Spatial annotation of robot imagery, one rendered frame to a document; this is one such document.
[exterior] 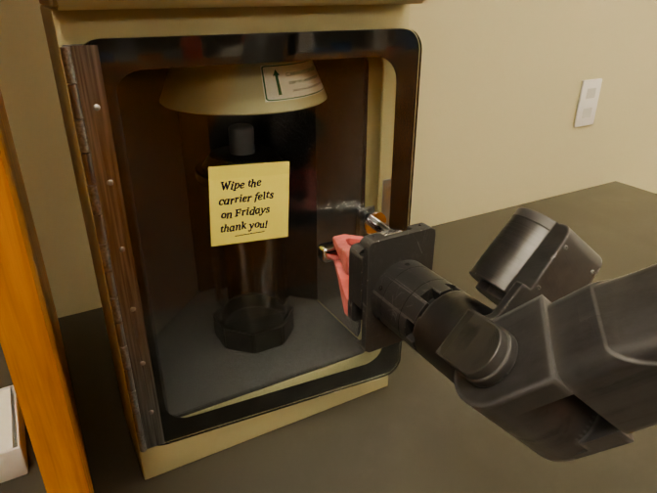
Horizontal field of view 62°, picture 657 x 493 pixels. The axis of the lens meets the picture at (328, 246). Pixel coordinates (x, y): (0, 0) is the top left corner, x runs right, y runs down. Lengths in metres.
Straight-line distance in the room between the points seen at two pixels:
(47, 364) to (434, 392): 0.49
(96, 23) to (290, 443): 0.48
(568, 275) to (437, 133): 0.87
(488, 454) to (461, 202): 0.76
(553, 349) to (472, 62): 0.99
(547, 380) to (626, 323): 0.05
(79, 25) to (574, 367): 0.40
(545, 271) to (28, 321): 0.35
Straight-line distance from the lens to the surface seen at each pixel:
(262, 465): 0.67
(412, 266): 0.43
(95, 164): 0.48
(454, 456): 0.69
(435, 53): 1.18
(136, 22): 0.48
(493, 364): 0.31
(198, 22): 0.49
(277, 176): 0.51
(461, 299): 0.40
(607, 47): 1.58
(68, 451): 0.51
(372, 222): 0.57
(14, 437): 0.73
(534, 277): 0.37
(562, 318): 0.31
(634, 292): 0.31
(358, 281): 0.44
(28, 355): 0.45
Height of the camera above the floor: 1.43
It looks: 25 degrees down
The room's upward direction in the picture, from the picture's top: straight up
